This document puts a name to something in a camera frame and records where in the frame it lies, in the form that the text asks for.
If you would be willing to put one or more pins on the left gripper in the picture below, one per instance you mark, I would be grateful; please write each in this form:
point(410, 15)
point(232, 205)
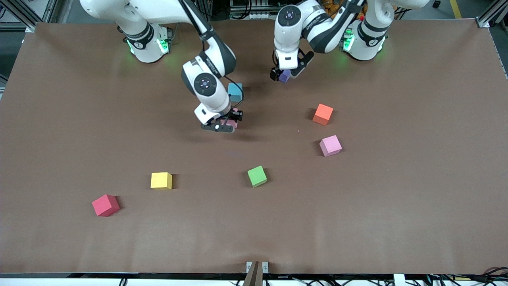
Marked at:
point(274, 74)

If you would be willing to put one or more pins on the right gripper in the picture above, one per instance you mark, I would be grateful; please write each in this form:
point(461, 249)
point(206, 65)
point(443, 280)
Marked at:
point(237, 115)

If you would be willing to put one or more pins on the purple foam cube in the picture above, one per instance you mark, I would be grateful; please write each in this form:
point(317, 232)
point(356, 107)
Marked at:
point(284, 76)

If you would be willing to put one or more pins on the pink foam cube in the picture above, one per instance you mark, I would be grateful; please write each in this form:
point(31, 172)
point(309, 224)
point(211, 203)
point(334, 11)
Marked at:
point(232, 124)
point(330, 145)

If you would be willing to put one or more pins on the blue foam cube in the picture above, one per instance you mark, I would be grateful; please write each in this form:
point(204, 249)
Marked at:
point(234, 94)

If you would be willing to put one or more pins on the yellow foam cube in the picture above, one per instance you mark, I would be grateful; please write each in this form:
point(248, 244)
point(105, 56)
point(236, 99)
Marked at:
point(160, 180)

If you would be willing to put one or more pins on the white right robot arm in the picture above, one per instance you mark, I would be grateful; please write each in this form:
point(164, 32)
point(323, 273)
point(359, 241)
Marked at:
point(214, 101)

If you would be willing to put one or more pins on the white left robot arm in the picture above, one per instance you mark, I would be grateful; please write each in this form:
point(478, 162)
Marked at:
point(289, 37)

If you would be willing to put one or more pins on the orange foam cube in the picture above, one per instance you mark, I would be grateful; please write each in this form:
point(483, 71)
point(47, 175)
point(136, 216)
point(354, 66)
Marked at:
point(322, 113)

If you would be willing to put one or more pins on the white power strip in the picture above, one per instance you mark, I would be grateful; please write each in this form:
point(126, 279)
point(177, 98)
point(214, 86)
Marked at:
point(254, 16)

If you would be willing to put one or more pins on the green foam cube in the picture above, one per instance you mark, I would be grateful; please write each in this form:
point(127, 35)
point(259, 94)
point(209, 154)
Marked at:
point(256, 176)

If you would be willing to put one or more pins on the brown table cover sheet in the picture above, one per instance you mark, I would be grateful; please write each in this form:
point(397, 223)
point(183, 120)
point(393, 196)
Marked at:
point(254, 222)

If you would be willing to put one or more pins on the red foam cube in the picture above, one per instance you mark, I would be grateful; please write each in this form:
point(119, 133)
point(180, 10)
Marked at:
point(104, 205)

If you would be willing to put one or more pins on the brown tapered pole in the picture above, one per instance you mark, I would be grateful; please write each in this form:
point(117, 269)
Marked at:
point(252, 278)

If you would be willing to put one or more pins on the silver metal bracket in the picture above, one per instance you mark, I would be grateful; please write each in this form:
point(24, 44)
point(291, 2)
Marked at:
point(265, 267)

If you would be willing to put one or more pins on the aluminium frame profile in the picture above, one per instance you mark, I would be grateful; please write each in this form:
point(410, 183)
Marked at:
point(20, 15)
point(494, 10)

